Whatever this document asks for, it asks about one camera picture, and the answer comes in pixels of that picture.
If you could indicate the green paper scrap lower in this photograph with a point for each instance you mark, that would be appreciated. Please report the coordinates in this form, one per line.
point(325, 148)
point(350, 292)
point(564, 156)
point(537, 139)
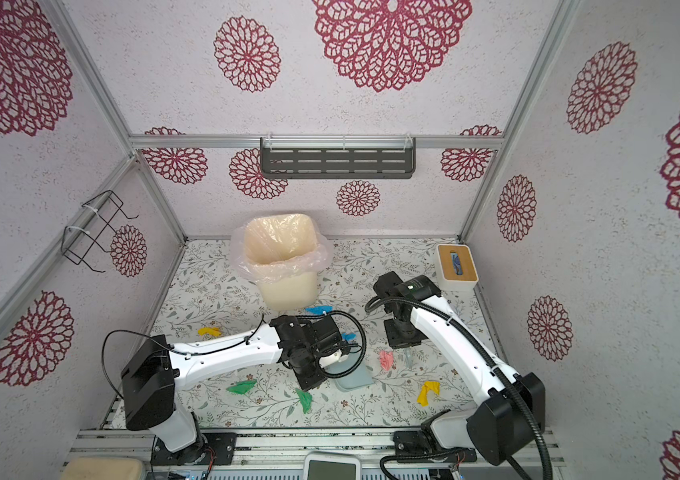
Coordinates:
point(305, 399)

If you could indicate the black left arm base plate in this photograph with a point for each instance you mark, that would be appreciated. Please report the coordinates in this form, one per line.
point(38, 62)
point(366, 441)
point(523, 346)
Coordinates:
point(216, 448)

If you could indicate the black wire wall rack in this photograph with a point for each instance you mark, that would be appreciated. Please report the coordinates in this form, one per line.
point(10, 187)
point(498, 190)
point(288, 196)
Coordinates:
point(102, 210)

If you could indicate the blue paper scrap top centre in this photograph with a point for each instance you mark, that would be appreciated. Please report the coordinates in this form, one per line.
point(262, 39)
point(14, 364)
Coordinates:
point(319, 310)

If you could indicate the yellow paper scrap lower right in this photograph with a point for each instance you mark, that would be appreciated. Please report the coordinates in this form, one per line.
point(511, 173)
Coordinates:
point(428, 388)

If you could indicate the yellow paper scrap left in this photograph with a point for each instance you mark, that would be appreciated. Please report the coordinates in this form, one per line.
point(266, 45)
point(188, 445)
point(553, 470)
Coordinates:
point(212, 332)

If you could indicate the cream trash bin with bag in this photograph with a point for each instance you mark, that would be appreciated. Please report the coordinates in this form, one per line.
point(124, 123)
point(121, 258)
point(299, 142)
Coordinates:
point(282, 255)

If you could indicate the dark grey wall shelf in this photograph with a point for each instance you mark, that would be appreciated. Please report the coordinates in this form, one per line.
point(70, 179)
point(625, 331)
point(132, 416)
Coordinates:
point(342, 159)

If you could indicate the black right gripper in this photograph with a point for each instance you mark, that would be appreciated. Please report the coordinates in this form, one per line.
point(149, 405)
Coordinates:
point(393, 340)

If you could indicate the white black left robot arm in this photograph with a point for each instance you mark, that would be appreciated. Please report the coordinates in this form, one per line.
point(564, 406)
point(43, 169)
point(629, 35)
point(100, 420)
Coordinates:
point(153, 377)

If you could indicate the pale blue plastic dustpan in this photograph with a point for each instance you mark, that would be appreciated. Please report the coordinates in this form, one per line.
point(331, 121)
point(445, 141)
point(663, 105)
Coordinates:
point(359, 378)

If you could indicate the white digital clock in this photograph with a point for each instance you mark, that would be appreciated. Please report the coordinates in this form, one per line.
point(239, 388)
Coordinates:
point(331, 466)

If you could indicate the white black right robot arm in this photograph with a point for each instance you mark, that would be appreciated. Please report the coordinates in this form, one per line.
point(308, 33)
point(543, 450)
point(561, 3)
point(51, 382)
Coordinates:
point(510, 409)

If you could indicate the cream sponge block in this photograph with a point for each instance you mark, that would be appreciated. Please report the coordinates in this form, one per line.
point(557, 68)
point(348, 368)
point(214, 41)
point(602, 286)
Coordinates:
point(101, 468)

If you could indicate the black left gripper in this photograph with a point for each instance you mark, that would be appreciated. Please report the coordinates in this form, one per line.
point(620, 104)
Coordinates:
point(314, 382)

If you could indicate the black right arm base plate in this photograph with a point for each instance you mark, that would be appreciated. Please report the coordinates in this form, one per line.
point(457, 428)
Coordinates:
point(413, 446)

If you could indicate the green paper scrap left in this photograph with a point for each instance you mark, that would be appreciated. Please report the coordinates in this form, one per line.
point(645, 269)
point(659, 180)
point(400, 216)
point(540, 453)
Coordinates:
point(243, 387)

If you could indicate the white tissue box wooden lid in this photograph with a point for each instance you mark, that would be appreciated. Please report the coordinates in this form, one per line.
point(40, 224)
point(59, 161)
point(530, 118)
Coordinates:
point(455, 268)

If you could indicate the green paper scrap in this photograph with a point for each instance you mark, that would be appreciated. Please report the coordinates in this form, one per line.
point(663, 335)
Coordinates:
point(243, 387)
point(305, 399)

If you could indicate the pink paper scrap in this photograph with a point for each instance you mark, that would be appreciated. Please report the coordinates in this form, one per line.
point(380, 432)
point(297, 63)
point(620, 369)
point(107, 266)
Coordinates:
point(386, 360)

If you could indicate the yellow paper scrap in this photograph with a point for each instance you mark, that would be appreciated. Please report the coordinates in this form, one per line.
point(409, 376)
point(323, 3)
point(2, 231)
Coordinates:
point(428, 388)
point(212, 332)

